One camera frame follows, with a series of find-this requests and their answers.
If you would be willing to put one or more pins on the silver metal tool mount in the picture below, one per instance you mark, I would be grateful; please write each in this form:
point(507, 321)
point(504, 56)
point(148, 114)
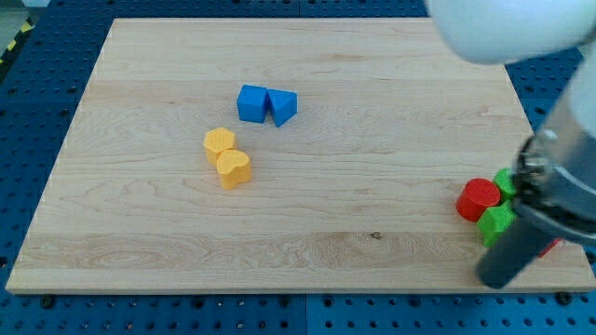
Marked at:
point(555, 175)

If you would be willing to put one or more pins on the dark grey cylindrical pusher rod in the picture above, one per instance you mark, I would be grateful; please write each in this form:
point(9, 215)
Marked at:
point(516, 248)

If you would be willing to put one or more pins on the green block front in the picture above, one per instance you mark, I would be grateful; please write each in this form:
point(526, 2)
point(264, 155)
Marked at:
point(494, 221)

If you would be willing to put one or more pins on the green block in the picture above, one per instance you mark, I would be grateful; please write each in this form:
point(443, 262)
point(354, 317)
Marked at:
point(494, 221)
point(503, 181)

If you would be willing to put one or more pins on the red cylinder block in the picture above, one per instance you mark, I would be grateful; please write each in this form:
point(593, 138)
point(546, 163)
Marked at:
point(476, 196)

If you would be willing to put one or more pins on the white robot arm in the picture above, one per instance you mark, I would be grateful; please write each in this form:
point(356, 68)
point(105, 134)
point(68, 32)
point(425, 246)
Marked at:
point(505, 31)

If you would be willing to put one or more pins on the wooden board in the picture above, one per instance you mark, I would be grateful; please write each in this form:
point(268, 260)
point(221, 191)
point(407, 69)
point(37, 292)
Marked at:
point(355, 193)

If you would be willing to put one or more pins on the blue triangular prism block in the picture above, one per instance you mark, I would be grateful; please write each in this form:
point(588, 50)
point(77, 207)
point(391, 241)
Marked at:
point(283, 105)

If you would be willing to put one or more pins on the yellow heart block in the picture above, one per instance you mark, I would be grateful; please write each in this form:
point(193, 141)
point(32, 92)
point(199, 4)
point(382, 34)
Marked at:
point(233, 167)

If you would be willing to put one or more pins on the blue cube block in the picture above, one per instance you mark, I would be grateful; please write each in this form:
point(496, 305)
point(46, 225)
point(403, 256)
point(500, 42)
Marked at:
point(252, 104)

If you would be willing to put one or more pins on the yellow hexagon block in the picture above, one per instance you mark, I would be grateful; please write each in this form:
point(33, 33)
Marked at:
point(218, 140)

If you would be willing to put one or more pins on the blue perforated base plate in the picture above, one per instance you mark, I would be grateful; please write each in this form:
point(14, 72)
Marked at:
point(46, 71)

